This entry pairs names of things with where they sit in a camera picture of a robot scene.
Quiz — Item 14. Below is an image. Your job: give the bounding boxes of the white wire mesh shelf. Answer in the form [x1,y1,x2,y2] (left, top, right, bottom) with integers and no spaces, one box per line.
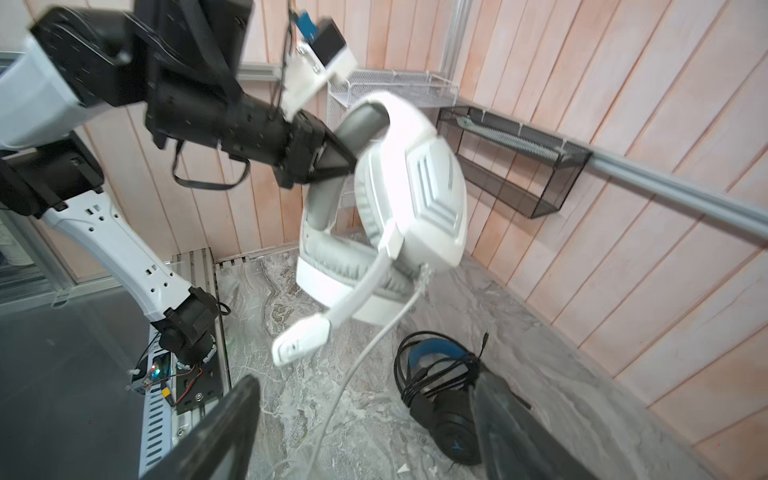
[326,70,458,160]

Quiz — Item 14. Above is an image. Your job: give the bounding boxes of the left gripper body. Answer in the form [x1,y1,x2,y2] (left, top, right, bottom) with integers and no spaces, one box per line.
[145,75,327,189]

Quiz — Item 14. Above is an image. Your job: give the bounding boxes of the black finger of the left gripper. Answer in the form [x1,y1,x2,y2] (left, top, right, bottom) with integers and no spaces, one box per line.
[311,130,358,183]

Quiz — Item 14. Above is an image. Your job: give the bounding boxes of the aluminium wall frame rail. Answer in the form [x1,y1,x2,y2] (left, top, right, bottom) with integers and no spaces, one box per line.
[0,0,768,241]

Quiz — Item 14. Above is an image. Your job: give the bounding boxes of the black headphones with blue band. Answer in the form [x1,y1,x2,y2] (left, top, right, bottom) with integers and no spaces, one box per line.
[393,330,484,466]

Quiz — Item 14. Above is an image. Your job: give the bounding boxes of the black wire mesh basket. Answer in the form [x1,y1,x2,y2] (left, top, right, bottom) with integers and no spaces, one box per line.
[437,105,592,219]

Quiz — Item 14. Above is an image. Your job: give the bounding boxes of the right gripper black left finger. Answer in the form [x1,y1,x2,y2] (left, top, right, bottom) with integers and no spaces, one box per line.
[144,375,261,480]

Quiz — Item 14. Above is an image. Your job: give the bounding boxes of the white headphones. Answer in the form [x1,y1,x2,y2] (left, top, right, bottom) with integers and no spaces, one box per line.
[271,91,468,366]

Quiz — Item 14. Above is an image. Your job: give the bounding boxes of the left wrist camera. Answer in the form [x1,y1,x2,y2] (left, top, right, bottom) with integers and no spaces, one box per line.
[279,11,358,122]

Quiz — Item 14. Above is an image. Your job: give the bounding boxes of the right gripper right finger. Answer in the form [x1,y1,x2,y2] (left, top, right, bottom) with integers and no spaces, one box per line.
[470,371,595,479]

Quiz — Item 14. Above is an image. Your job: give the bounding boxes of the white headphone cable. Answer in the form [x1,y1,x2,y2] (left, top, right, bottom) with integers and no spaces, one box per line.
[302,269,433,480]

